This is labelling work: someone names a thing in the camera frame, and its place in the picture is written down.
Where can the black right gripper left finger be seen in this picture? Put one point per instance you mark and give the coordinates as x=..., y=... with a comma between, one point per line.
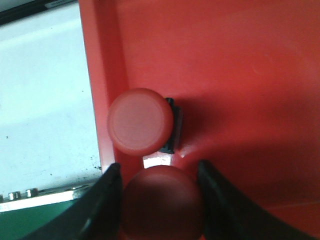
x=95, y=216

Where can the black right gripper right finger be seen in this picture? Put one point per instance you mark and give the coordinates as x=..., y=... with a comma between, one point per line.
x=230, y=215

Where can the red push button switch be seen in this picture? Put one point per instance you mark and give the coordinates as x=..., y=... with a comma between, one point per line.
x=162, y=201

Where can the red button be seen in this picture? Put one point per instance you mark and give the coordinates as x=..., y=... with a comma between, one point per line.
x=141, y=122

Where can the green conveyor belt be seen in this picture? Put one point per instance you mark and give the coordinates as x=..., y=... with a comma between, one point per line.
x=18, y=223

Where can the red plastic tray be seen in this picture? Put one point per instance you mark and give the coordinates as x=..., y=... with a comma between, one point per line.
x=246, y=74

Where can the aluminium conveyor frame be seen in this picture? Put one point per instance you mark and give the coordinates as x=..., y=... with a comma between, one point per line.
x=34, y=197

